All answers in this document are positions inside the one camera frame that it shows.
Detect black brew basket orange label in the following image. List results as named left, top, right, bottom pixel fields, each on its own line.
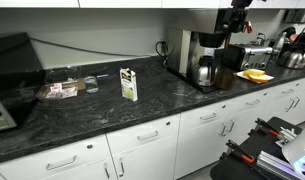
left=198, top=32, right=227, bottom=49

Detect black cart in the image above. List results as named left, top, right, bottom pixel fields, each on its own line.
left=210, top=116, right=305, bottom=180

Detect orange crust bread slice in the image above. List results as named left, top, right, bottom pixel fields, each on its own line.
left=247, top=73, right=270, bottom=84

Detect silver metal bracket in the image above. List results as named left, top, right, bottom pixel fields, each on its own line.
left=275, top=127, right=298, bottom=148

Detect coiled black power cable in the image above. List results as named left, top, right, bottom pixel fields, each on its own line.
left=154, top=40, right=170, bottom=68

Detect silver microwave oven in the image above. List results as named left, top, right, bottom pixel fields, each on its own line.
left=0, top=89, right=18, bottom=134

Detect white and green carton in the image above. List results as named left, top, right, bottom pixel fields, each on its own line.
left=119, top=67, right=139, bottom=103

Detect amber translucent plastic cup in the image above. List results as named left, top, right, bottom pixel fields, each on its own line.
left=214, top=69, right=237, bottom=90

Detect clear plastic container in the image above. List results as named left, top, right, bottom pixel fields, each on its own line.
left=45, top=65, right=83, bottom=84

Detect brown cardboard piece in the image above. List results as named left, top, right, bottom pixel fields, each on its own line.
left=75, top=77, right=88, bottom=91

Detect bagged food package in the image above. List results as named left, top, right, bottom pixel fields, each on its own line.
left=35, top=79, right=80, bottom=102

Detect white wall cabinet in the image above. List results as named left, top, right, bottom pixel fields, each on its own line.
left=0, top=0, right=305, bottom=9

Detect black and chrome toaster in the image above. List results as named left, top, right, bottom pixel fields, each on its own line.
left=221, top=43, right=275, bottom=72

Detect black flat panel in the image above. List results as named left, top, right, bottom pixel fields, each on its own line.
left=0, top=32, right=45, bottom=78

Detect black and orange clamp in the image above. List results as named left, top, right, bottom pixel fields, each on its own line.
left=254, top=118, right=280, bottom=137
left=225, top=139, right=256, bottom=164

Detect aluminium extrusion rails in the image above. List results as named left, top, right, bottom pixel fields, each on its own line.
left=256, top=150, right=298, bottom=180

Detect small glass jar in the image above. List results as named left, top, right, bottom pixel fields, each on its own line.
left=83, top=75, right=100, bottom=94

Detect thin black wall cable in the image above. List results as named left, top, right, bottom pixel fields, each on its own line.
left=29, top=37, right=153, bottom=58

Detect yellow bread slice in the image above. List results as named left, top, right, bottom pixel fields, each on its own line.
left=242, top=68, right=266, bottom=78

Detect steel kettle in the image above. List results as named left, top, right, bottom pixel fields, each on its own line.
left=276, top=39, right=305, bottom=70

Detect white base cabinet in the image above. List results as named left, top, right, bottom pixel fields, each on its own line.
left=0, top=75, right=305, bottom=180

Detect orange hot water lever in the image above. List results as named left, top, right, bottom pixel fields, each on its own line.
left=244, top=20, right=254, bottom=34

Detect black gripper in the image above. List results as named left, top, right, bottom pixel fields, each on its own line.
left=222, top=0, right=254, bottom=34

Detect steel and black coffee machine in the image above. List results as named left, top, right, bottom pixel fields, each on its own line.
left=166, top=8, right=250, bottom=94

